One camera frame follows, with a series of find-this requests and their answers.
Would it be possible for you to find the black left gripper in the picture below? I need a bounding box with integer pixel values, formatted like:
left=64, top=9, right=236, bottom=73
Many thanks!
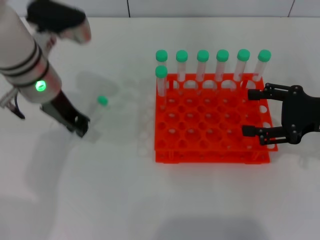
left=40, top=90, right=91, bottom=139

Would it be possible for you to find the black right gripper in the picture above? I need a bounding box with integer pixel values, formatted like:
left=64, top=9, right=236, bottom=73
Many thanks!
left=241, top=82, right=320, bottom=147

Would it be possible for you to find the clear green-capped test tube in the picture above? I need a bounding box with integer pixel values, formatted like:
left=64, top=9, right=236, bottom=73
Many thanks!
left=251, top=49, right=272, bottom=82
left=175, top=49, right=189, bottom=83
left=86, top=95, right=109, bottom=143
left=233, top=48, right=251, bottom=83
left=155, top=49, right=169, bottom=68
left=196, top=49, right=210, bottom=83
left=216, top=49, right=230, bottom=83
left=155, top=65, right=169, bottom=111

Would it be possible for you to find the orange test tube rack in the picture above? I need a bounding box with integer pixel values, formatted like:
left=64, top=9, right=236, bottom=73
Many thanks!
left=153, top=72, right=279, bottom=165

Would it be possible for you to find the dark arm cable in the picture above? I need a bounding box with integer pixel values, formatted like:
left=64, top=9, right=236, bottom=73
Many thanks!
left=0, top=91, right=26, bottom=120

